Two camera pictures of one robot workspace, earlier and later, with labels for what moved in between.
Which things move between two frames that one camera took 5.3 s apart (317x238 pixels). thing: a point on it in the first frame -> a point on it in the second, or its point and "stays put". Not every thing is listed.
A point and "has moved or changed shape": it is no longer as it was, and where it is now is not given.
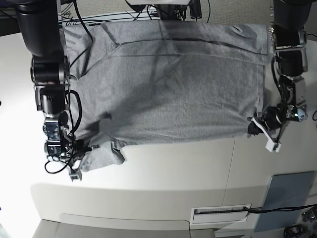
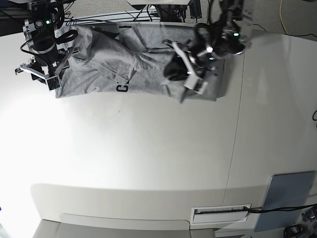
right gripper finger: x=271 y=145 -> x=192 y=82
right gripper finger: x=253 y=129 -> x=176 y=70
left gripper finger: x=80 y=147 -> x=53 y=83
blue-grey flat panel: x=286 y=190 stays put
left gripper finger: x=75 y=174 -> x=26 y=68
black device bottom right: x=294 y=231 stays put
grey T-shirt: x=132 y=83 has moved or changed shape
